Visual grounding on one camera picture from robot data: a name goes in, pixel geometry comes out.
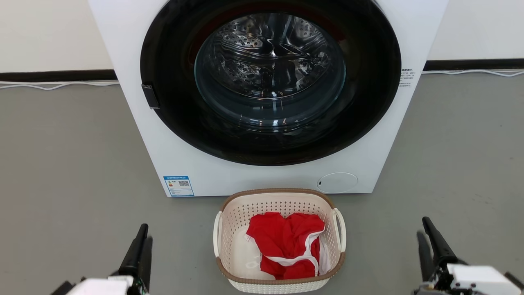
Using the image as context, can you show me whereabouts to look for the round white filter cover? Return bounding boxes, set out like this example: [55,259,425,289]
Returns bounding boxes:
[317,172,359,194]

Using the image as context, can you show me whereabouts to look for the white front-load washing machine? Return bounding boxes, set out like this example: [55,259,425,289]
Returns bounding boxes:
[88,0,449,198]

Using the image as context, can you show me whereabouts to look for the blue energy label sticker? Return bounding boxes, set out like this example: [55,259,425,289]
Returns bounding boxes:
[163,175,195,198]

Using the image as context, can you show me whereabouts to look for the red garment with white trim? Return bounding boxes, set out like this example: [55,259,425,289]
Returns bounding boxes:
[246,211,326,281]

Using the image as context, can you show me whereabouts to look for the small printed text sticker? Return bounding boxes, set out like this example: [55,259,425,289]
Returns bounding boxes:
[399,68,416,88]

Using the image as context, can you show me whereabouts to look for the round black washer door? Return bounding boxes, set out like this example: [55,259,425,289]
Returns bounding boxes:
[140,0,402,167]

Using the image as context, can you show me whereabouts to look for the black baseboard strip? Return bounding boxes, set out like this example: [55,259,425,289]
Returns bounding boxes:
[0,69,118,83]
[423,58,524,71]

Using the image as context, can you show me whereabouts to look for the black door handle latch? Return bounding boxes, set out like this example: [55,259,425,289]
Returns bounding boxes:
[141,83,160,110]

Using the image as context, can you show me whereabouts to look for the cream perforated laundry basket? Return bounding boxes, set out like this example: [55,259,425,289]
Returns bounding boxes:
[212,188,347,295]

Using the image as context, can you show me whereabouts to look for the white floor cable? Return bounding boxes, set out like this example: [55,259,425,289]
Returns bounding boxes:
[0,80,120,91]
[422,68,524,78]

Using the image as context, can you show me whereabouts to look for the steel washer drum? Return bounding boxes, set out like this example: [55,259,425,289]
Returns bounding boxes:
[196,12,347,123]

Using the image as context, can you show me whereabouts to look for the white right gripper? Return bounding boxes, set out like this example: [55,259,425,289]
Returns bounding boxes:
[413,216,524,295]

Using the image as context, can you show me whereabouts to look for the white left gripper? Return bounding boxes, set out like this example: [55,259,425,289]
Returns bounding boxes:
[50,223,154,295]

